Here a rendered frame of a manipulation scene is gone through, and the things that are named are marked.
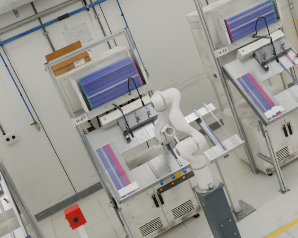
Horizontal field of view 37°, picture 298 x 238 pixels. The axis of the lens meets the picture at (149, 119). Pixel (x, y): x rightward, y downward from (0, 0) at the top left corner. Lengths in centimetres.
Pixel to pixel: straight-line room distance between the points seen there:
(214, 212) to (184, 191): 84
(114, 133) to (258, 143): 141
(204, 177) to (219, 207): 27
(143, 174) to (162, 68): 216
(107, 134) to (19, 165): 182
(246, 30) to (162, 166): 152
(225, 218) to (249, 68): 152
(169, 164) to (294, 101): 127
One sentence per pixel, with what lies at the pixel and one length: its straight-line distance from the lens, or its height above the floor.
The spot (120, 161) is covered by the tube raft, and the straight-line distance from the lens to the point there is 375.
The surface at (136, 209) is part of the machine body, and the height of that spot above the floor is 40.
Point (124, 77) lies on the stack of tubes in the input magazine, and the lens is 384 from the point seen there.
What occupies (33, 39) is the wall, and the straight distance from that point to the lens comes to 520.
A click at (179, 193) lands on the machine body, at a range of 414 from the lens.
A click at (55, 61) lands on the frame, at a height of 188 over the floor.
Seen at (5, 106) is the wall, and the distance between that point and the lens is 527.
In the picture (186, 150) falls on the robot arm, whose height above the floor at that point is 107.
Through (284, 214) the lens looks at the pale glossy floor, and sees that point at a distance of 404.
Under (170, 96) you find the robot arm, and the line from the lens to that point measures 317.
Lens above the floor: 237
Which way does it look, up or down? 19 degrees down
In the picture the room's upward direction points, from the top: 22 degrees counter-clockwise
